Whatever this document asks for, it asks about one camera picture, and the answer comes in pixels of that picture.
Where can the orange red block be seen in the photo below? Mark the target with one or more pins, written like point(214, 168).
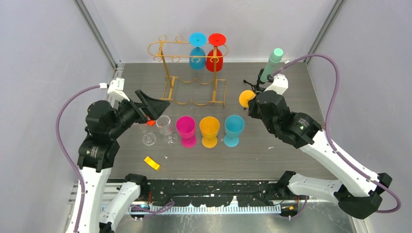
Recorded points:
point(151, 122)

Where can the clear wine glass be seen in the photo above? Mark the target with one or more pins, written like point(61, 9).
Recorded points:
point(165, 128)
point(148, 138)

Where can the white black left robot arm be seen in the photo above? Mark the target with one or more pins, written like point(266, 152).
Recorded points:
point(96, 156)

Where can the yellow wine glass front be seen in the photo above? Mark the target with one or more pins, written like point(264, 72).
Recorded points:
point(209, 127)

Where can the gold wire glass rack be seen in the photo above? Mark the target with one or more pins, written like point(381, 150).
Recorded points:
point(156, 50)

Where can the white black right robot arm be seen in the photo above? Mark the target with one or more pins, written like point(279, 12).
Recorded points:
point(356, 189)

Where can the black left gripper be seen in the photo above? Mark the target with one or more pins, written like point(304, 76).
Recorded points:
point(150, 108)

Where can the blue wine glass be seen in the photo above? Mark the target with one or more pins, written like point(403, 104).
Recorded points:
point(197, 60)
point(233, 126)

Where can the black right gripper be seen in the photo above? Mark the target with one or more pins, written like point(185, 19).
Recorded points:
point(252, 111)

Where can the yellow wine glass back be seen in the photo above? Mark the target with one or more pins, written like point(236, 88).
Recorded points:
point(245, 97)

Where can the yellow block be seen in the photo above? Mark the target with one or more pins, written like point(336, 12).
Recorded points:
point(153, 164)

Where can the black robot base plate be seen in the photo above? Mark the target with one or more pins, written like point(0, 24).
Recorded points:
point(215, 193)

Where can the yellow wine glass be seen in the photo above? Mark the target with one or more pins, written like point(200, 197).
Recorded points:
point(209, 127)
point(245, 97)

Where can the pink wine glass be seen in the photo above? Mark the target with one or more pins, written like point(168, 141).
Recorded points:
point(186, 127)

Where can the red wine glass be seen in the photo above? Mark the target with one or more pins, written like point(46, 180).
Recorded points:
point(214, 62)

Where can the aluminium frame rail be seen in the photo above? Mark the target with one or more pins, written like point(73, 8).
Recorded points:
point(232, 206)

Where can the small black tripod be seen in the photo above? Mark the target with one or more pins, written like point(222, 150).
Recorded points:
point(257, 88)

